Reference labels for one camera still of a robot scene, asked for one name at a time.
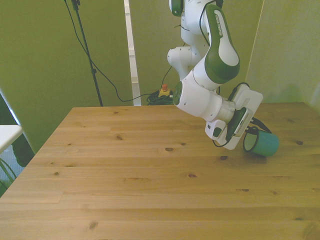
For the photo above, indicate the white vertical post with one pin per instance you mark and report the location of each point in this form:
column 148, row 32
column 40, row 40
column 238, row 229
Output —
column 132, row 50

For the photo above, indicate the blue enamel mug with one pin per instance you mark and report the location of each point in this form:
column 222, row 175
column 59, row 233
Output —
column 266, row 146

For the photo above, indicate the dark chair base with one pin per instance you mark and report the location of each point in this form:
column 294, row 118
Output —
column 23, row 152

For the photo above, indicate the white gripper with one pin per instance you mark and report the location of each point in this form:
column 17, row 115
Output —
column 251, row 98

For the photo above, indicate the yellow emergency stop button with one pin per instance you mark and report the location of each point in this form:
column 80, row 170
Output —
column 165, row 92

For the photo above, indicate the black tripod stand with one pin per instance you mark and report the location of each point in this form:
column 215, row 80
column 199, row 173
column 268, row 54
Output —
column 86, row 50

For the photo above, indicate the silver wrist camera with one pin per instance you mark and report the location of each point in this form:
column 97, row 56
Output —
column 240, row 122

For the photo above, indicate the white side table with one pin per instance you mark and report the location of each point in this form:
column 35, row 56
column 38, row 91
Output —
column 7, row 136

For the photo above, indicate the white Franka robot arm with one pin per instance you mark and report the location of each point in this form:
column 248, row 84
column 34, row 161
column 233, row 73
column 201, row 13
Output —
column 200, row 82

